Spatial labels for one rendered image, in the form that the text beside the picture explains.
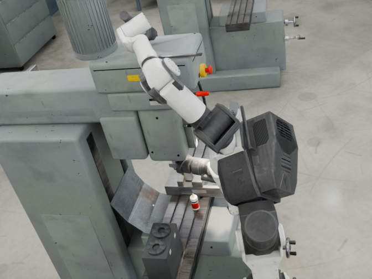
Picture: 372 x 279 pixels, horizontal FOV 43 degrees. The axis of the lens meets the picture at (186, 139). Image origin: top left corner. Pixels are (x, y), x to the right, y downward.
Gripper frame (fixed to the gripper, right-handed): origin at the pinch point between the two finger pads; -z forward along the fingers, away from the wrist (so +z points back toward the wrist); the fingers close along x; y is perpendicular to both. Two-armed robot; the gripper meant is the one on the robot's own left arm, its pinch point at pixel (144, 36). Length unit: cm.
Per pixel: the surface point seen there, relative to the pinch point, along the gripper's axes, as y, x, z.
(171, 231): -90, -4, -16
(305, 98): -48, 111, -307
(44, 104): -21, -56, -19
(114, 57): -6.3, -14.8, -2.5
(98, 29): 5.8, -18.4, 1.6
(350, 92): -48, 158, -307
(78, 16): 11.6, -24.7, 7.0
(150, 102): -27.9, -3.1, -7.1
